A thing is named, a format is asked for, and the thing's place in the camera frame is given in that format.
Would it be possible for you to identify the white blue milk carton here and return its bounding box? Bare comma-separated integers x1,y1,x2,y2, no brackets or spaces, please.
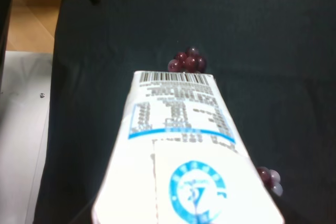
91,71,285,223

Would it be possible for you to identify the black tablecloth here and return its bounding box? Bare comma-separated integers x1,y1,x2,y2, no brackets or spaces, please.
34,0,335,223

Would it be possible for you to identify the red artificial grape bunch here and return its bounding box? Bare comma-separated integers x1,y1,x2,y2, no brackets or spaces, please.
167,47,283,196

